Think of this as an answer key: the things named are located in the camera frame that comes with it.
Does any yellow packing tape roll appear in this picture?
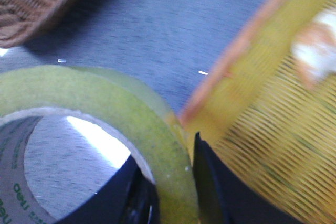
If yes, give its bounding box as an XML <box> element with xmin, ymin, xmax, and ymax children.
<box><xmin>1</xmin><ymin>65</ymin><xmax>198</xmax><ymax>223</ymax></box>

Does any croissant bread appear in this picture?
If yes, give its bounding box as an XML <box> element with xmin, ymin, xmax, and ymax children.
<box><xmin>291</xmin><ymin>7</ymin><xmax>335</xmax><ymax>89</ymax></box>

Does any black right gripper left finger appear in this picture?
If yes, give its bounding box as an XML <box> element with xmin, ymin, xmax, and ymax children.
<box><xmin>57</xmin><ymin>156</ymin><xmax>160</xmax><ymax>224</ymax></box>

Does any yellow woven plastic basket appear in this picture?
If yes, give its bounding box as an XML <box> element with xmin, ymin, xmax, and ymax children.
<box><xmin>180</xmin><ymin>0</ymin><xmax>335</xmax><ymax>223</ymax></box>

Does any brown wicker basket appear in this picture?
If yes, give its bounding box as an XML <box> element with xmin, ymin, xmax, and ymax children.
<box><xmin>0</xmin><ymin>0</ymin><xmax>91</xmax><ymax>49</ymax></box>

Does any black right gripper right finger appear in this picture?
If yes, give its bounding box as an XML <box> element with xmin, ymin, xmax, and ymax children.
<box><xmin>193</xmin><ymin>132</ymin><xmax>300</xmax><ymax>223</ymax></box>

